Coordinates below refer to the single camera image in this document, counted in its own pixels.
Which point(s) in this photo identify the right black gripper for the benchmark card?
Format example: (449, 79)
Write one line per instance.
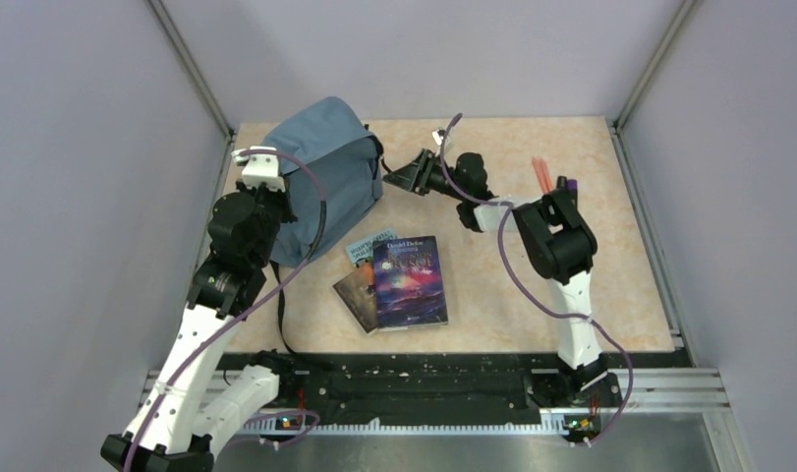
(421, 169)

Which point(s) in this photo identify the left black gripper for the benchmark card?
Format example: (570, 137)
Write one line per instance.
(282, 196)

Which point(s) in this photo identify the blue student backpack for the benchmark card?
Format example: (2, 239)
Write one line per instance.
(330, 139)

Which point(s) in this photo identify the blue cover Crusoe book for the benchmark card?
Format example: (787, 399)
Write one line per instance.
(408, 284)

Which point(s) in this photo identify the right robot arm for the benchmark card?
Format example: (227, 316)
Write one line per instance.
(560, 246)

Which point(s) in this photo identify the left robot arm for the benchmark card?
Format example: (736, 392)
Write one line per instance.
(174, 430)

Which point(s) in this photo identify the teal small book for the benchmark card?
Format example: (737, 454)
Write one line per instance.
(360, 252)

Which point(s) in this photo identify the dark Tale of Two Cities book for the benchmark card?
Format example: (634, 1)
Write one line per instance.
(356, 290)

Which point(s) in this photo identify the green highlighter marker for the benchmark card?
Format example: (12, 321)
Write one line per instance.
(560, 181)

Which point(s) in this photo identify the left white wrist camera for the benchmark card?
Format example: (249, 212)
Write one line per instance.
(260, 167)

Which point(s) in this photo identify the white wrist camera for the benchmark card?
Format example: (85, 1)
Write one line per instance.
(439, 136)
(260, 167)

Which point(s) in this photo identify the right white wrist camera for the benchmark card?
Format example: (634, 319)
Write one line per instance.
(439, 136)

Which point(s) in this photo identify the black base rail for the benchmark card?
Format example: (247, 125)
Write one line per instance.
(432, 390)

